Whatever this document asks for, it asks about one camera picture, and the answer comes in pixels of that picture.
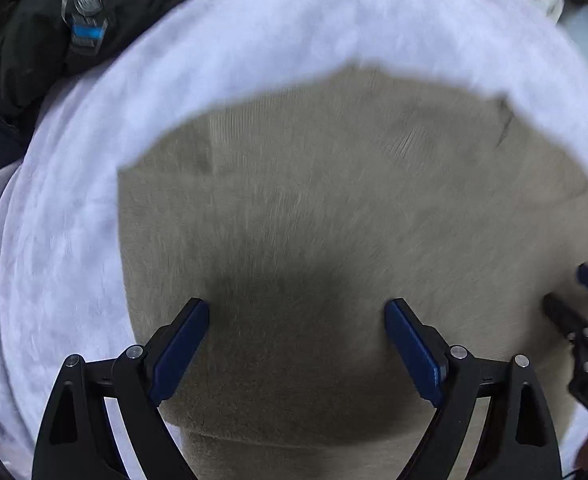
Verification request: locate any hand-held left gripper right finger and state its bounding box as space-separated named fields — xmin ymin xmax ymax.
xmin=384 ymin=298 xmax=563 ymax=480

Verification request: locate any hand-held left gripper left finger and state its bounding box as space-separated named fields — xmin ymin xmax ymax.
xmin=32 ymin=298 xmax=211 ymax=480

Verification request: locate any beige knit sweater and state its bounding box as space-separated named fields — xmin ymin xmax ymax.
xmin=118 ymin=62 xmax=588 ymax=480

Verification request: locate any white fluffy blanket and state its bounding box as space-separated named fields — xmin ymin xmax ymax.
xmin=0 ymin=0 xmax=588 ymax=480

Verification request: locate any water bottle with blue label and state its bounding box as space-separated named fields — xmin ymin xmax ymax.
xmin=61 ymin=0 xmax=110 ymax=59

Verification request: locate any black jacket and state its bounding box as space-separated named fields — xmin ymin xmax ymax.
xmin=0 ymin=0 xmax=209 ymax=107

